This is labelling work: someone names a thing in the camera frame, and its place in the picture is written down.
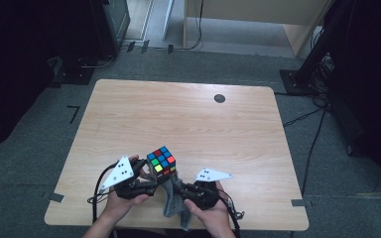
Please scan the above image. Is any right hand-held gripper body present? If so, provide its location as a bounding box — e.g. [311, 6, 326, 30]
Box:
[187, 168, 233, 211]

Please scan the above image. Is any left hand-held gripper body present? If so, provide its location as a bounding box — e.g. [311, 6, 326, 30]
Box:
[99, 156, 147, 200]

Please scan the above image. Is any grey cloth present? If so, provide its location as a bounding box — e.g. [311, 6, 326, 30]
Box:
[145, 170, 192, 231]

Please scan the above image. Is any multicoloured puzzle cube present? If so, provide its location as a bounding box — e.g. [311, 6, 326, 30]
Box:
[146, 146, 177, 184]

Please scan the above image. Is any person's right hand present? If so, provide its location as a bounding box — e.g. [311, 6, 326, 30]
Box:
[183, 181, 235, 232]

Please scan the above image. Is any person's left hand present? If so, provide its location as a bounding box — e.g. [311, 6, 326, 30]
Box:
[103, 154, 152, 224]

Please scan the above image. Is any person's dark clothing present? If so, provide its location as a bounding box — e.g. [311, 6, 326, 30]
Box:
[112, 227, 232, 238]

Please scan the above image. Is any dark cabinet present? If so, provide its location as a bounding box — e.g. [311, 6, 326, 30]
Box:
[88, 0, 132, 60]

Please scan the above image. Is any dark curtain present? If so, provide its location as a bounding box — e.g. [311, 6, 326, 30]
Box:
[323, 0, 381, 196]
[0, 0, 95, 157]

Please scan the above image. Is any black metal stand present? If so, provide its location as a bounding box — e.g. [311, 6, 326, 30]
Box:
[279, 0, 348, 97]

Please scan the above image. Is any left hand-held gripper cable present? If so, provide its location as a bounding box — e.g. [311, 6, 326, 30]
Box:
[87, 163, 121, 238]

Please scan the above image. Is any hand-held gripper cable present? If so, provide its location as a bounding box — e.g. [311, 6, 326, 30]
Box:
[216, 191, 246, 238]
[87, 163, 121, 238]

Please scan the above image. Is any right hand-held gripper cable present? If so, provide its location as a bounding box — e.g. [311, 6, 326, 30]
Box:
[216, 191, 246, 238]

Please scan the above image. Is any looped black cable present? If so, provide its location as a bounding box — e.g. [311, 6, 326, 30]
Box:
[77, 54, 116, 69]

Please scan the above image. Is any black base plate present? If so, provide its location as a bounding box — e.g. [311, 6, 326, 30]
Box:
[50, 62, 96, 87]

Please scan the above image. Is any black floor cable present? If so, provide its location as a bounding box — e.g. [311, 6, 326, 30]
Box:
[282, 105, 328, 129]
[301, 108, 327, 197]

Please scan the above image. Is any black hanging cable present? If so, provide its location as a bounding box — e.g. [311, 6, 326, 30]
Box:
[175, 0, 204, 52]

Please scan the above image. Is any tangled cable bundle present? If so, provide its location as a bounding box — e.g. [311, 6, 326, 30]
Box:
[310, 52, 335, 107]

